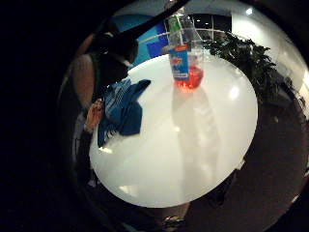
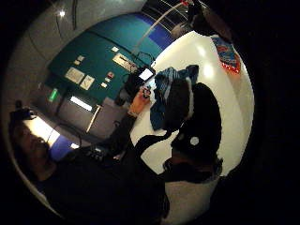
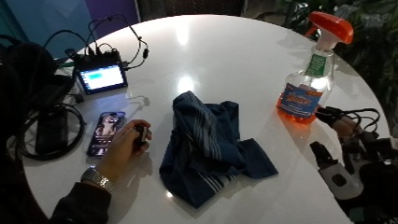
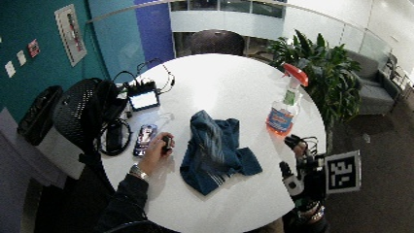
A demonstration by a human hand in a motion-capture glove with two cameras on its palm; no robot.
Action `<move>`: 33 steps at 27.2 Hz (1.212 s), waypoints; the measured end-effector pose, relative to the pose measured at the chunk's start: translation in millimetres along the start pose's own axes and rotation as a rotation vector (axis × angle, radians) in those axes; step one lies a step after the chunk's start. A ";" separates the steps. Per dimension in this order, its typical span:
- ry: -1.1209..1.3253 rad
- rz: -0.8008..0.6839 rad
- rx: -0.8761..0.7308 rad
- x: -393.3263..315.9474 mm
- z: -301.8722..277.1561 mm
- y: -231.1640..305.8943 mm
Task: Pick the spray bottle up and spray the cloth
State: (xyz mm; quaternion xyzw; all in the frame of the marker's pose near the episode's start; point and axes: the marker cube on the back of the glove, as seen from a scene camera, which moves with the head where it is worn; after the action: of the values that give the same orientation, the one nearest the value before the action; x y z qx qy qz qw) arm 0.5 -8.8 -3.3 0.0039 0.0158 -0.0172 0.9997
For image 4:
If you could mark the black device with lit screen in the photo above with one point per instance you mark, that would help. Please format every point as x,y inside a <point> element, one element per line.
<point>143,96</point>

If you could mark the spray bottle with red trigger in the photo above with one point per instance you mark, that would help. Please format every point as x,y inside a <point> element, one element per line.
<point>285,111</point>

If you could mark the red wall sign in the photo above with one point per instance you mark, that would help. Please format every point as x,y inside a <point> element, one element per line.
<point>34,48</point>

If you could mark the silver wristwatch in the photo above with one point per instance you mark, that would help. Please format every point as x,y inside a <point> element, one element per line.
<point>139,171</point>

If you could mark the white cube of black markers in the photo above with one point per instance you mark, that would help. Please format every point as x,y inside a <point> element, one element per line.
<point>344,171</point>

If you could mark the black bin bag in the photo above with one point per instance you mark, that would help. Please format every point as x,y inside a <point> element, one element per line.
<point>39,113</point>

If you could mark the blue striped cloth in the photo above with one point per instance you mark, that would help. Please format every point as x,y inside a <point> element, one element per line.
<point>216,152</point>

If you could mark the white box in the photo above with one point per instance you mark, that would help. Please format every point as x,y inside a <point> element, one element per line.
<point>60,152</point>

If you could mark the clear plastic wrapper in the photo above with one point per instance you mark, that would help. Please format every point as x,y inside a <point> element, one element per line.
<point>165,117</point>

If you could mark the dark round-backed chair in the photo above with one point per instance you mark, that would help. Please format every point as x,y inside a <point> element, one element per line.
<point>217,42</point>

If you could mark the small black clicker device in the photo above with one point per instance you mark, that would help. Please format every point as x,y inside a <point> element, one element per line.
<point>165,144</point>

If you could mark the grey framed wall panel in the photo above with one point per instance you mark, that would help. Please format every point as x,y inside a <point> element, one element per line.
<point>71,34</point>

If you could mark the grey sofa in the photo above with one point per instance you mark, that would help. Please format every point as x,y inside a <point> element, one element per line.
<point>376,87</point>

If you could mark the white wall plate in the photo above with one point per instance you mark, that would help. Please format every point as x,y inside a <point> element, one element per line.
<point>22,57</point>
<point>10,69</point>

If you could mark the black mesh office chair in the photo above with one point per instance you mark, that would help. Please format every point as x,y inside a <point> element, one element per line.
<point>84,113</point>

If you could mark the green potted plant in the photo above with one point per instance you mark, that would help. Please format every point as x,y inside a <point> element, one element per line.
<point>324,69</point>

